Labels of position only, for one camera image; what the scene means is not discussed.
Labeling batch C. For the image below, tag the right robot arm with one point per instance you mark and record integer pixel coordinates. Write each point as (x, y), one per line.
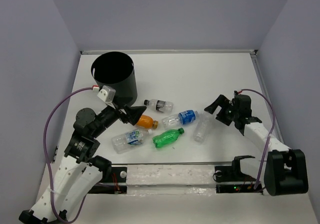
(282, 170)

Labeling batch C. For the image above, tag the orange juice bottle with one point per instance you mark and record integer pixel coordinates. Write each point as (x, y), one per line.
(147, 122)

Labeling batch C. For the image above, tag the white foam strip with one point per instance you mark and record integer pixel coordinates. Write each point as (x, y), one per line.
(170, 179)

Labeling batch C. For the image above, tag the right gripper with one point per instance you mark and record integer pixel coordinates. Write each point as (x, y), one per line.
(223, 102)

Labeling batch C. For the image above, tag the green plastic bottle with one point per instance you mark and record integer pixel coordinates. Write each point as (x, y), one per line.
(167, 137)

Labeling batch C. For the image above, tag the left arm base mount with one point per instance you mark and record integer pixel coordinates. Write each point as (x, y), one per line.
(113, 184)

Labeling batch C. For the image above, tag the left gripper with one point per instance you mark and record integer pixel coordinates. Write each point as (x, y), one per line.
(133, 115)

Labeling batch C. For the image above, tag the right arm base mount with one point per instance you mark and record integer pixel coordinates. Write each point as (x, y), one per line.
(229, 181)

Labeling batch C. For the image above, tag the black cylindrical bin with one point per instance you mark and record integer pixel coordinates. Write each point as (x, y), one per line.
(116, 70)

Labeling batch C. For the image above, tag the clear bottle blue label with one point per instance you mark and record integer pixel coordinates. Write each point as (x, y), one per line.
(180, 119)

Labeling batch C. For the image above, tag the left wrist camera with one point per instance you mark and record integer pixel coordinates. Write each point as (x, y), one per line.
(106, 94)

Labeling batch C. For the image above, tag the clear unlabelled plastic bottle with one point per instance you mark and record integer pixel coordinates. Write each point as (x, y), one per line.
(203, 126)

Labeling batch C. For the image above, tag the clear bottle white-green label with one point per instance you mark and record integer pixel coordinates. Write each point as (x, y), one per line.
(130, 140)

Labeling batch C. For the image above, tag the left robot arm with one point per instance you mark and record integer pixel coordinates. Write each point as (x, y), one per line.
(80, 168)

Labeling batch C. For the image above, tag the clear bottle black label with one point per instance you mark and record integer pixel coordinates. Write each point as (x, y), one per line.
(159, 105)

